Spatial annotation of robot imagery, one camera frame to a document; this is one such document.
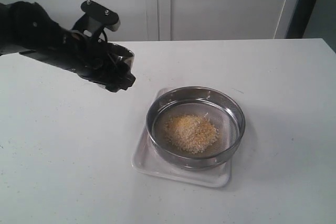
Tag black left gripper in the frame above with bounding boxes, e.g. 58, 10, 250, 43
20, 15, 136, 93

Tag white square tray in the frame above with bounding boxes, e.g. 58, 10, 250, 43
132, 87, 245, 188

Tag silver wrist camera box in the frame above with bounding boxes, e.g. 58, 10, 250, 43
80, 0, 120, 33

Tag stainless steel cup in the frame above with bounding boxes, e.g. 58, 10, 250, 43
108, 42, 135, 69

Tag yellow and white grains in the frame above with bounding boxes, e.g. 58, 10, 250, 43
164, 114, 218, 154

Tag round metal sieve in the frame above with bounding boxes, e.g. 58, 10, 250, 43
145, 87, 246, 169

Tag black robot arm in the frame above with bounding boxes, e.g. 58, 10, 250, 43
1, 0, 135, 92

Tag white cabinet doors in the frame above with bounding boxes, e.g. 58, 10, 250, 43
0, 0, 308, 42

